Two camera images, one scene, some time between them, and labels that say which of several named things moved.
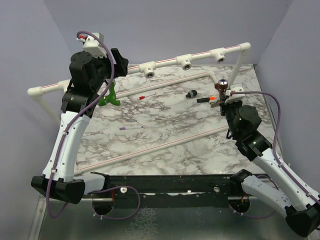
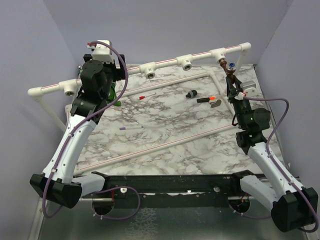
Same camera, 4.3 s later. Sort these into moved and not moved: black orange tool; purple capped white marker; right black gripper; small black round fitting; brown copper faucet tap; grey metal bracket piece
Moved: brown copper faucet tap; right black gripper
Not moved: small black round fitting; black orange tool; grey metal bracket piece; purple capped white marker
